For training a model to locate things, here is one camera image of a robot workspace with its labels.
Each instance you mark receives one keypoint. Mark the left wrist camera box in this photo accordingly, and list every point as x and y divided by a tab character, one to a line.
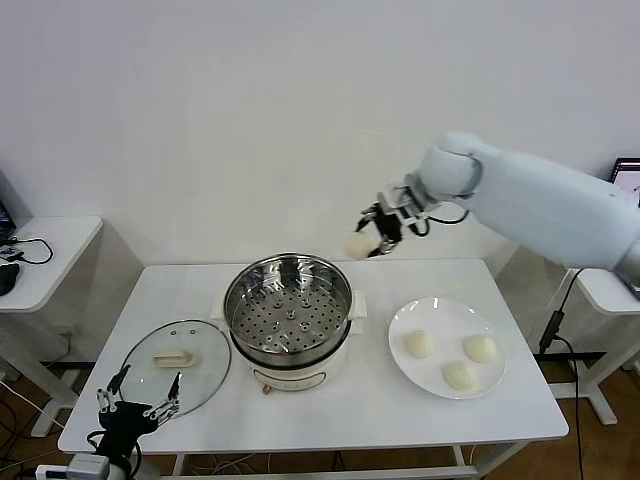
85	466

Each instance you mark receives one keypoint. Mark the stainless steel steamer basket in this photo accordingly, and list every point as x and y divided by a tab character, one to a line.
287	320

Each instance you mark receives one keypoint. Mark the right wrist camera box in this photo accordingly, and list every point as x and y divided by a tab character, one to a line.
407	206

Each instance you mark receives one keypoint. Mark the black laptop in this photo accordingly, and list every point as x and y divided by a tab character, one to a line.
4	210

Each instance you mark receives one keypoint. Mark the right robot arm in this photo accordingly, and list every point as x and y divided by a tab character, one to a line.
540	200

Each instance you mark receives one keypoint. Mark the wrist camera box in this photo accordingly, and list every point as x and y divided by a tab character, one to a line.
407	206
85	466

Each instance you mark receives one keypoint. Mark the cream electric cooker base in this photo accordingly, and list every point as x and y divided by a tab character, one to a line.
295	372

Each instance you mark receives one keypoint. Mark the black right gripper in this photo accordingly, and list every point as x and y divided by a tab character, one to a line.
389	227

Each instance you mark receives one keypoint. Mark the black computer mouse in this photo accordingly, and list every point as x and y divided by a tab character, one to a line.
7	278

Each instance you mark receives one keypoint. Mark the white rectangular table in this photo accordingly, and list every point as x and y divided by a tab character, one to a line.
380	425

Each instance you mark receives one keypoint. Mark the white steamed baozi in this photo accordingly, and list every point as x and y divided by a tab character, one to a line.
462	375
420	345
481	349
361	245

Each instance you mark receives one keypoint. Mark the white round plate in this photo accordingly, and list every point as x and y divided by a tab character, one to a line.
440	320

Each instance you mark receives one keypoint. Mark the small black hub box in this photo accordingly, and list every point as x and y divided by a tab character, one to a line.
10	252

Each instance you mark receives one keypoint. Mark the grey laptop with video windows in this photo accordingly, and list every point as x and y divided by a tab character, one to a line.
627	172

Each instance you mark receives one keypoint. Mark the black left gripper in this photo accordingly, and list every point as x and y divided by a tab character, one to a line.
125	422

